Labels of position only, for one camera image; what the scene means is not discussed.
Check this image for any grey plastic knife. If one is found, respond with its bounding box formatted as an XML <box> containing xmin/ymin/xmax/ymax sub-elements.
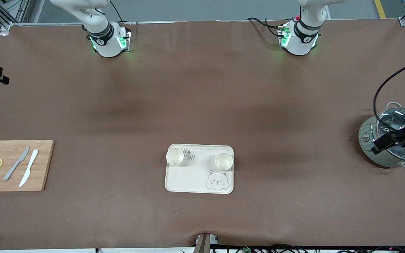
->
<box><xmin>3</xmin><ymin>146</ymin><xmax>30</xmax><ymax>181</ymax></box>

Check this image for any grey electric pot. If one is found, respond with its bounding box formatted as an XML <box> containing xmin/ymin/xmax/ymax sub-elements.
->
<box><xmin>358</xmin><ymin>102</ymin><xmax>405</xmax><ymax>172</ymax></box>

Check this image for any brown table cover mat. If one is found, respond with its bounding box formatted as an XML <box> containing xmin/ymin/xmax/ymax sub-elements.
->
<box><xmin>0</xmin><ymin>19</ymin><xmax>405</xmax><ymax>251</ymax></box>

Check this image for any black arm base cable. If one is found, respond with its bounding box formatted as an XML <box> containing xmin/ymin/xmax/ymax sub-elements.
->
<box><xmin>108</xmin><ymin>0</ymin><xmax>126</xmax><ymax>25</ymax></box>
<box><xmin>247</xmin><ymin>17</ymin><xmax>287</xmax><ymax>37</ymax></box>

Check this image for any grey table edge clamp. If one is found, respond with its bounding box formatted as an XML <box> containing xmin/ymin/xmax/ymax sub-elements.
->
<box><xmin>194</xmin><ymin>233</ymin><xmax>219</xmax><ymax>253</ymax></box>

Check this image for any wooden cutting board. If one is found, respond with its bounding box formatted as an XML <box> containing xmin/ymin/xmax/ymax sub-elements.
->
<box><xmin>0</xmin><ymin>140</ymin><xmax>55</xmax><ymax>192</ymax></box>

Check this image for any white plastic knife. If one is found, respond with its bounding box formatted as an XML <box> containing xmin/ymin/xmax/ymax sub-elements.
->
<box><xmin>19</xmin><ymin>149</ymin><xmax>39</xmax><ymax>187</ymax></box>

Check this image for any glass pot lid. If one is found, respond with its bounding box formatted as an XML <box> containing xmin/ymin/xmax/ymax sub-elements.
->
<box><xmin>377</xmin><ymin>108</ymin><xmax>405</xmax><ymax>161</ymax></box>

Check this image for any cream tray with bear print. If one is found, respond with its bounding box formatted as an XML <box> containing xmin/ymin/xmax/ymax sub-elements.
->
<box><xmin>165</xmin><ymin>144</ymin><xmax>234</xmax><ymax>194</ymax></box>

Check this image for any white IKEA cup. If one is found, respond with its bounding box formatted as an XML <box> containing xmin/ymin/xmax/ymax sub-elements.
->
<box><xmin>215</xmin><ymin>152</ymin><xmax>233</xmax><ymax>171</ymax></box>
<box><xmin>166</xmin><ymin>148</ymin><xmax>185</xmax><ymax>166</ymax></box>

